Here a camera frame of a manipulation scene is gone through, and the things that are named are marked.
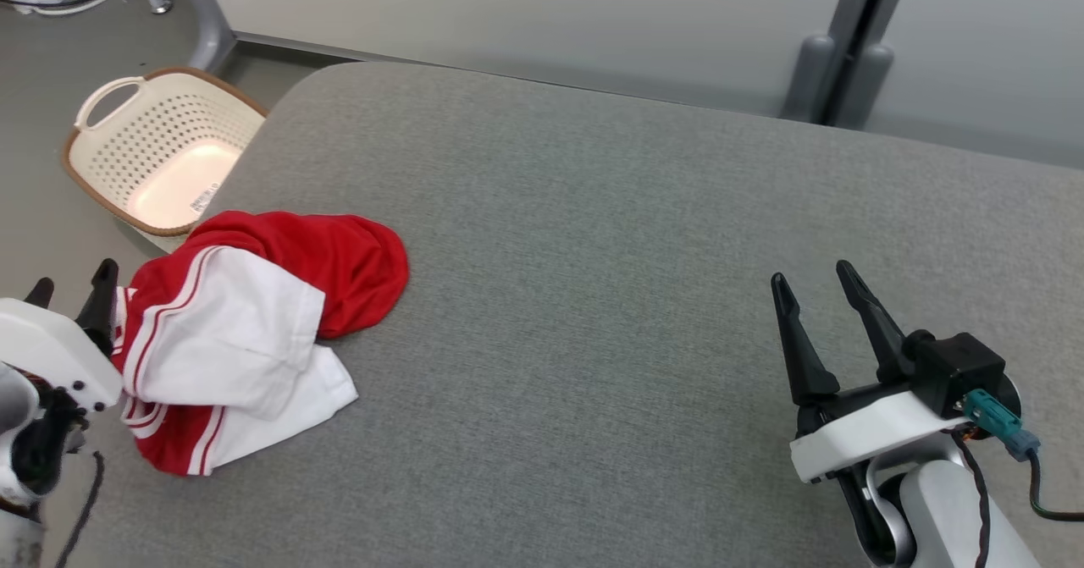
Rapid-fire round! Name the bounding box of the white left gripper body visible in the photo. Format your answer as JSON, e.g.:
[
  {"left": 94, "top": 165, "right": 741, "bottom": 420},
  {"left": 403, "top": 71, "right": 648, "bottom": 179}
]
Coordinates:
[{"left": 0, "top": 297, "right": 124, "bottom": 413}]

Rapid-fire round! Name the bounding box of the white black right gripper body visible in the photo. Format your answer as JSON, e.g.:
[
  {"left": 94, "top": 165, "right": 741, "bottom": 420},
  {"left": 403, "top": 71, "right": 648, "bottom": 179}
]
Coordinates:
[{"left": 790, "top": 382, "right": 975, "bottom": 484}]

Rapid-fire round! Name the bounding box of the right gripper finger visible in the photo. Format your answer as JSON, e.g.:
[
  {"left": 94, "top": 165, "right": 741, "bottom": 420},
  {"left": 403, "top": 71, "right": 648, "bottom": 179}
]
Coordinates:
[
  {"left": 836, "top": 260, "right": 912, "bottom": 383},
  {"left": 771, "top": 273, "right": 840, "bottom": 407}
]

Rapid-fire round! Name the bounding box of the red shirt with white sleeves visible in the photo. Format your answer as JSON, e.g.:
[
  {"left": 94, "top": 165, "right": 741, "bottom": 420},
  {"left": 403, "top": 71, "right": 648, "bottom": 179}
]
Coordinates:
[{"left": 110, "top": 211, "right": 411, "bottom": 477}]

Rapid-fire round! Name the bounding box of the cream perforated laundry basket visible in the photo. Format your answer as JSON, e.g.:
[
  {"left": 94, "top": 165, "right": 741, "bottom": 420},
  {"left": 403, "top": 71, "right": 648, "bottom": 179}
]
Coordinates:
[{"left": 62, "top": 67, "right": 268, "bottom": 239}]

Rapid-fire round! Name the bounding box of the right camera cable teal plug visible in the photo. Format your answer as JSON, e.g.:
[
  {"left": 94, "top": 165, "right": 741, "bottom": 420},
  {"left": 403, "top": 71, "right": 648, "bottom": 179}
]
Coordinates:
[{"left": 964, "top": 389, "right": 1084, "bottom": 523}]

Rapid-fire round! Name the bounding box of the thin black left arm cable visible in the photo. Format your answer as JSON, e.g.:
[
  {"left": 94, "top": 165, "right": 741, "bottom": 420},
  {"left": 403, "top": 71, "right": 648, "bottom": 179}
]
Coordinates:
[{"left": 53, "top": 451, "right": 105, "bottom": 568}]

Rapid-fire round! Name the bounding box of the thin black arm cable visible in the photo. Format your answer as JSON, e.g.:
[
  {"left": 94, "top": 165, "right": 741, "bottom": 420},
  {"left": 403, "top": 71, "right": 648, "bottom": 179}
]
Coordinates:
[
  {"left": 948, "top": 428, "right": 993, "bottom": 568},
  {"left": 53, "top": 451, "right": 105, "bottom": 568}
]

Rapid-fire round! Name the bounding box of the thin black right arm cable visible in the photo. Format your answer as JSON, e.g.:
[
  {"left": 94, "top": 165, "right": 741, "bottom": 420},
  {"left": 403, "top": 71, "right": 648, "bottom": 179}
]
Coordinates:
[{"left": 948, "top": 428, "right": 993, "bottom": 568}]

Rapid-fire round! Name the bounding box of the grey partition post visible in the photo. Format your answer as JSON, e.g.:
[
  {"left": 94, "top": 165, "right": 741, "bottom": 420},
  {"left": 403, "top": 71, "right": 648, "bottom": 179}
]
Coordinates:
[
  {"left": 783, "top": 0, "right": 882, "bottom": 125},
  {"left": 834, "top": 0, "right": 920, "bottom": 130}
]

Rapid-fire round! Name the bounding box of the grey slanted metal frame leg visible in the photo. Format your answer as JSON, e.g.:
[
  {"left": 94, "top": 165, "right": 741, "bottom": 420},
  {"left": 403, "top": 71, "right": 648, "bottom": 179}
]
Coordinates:
[{"left": 169, "top": 0, "right": 238, "bottom": 74}]

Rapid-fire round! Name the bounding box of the grey metal floor rail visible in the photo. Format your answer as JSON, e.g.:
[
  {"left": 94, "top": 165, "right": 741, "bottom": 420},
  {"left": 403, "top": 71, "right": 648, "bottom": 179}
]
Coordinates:
[{"left": 230, "top": 30, "right": 793, "bottom": 120}]

